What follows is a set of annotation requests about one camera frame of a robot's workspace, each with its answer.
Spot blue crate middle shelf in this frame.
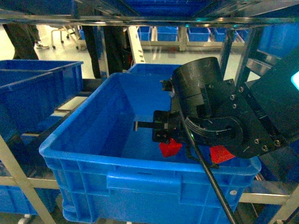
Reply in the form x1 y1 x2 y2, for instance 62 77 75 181
38 71 262 224

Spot stainless steel shelf rack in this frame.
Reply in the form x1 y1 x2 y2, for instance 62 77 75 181
0 0 299 224

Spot blue crate upper left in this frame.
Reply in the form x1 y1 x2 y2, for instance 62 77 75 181
0 60 83 133

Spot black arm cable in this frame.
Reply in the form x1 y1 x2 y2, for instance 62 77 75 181
172 86 236 224

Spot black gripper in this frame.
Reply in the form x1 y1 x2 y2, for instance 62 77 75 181
133 79 187 144

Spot red block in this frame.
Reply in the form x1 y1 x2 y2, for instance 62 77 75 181
159 138 183 158
210 145 235 164

